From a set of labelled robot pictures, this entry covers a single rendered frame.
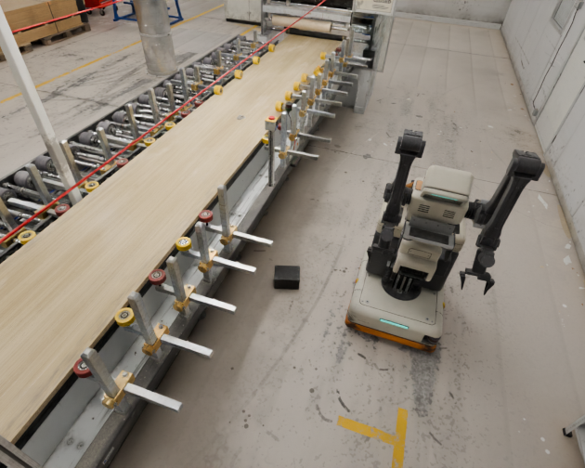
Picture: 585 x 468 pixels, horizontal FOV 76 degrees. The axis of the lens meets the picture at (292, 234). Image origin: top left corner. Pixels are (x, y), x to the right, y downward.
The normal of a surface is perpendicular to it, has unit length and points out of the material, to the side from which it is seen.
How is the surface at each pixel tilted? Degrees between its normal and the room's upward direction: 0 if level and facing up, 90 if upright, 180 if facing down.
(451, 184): 42
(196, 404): 0
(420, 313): 0
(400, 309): 0
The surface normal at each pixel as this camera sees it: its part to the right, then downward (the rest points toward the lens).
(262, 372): 0.04, -0.73
